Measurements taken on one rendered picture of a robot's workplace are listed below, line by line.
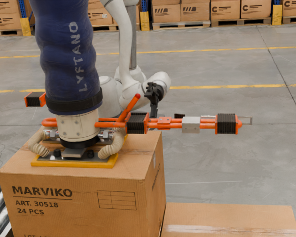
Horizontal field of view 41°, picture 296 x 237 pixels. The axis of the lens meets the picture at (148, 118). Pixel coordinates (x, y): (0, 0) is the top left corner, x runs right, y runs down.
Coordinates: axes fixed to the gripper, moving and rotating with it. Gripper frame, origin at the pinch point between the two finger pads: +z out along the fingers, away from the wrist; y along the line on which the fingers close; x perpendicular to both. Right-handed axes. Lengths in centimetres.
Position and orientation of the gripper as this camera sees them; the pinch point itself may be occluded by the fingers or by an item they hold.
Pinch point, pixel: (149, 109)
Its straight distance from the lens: 171.0
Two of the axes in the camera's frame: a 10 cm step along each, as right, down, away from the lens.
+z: -1.7, 4.2, -8.9
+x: -9.8, -0.1, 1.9
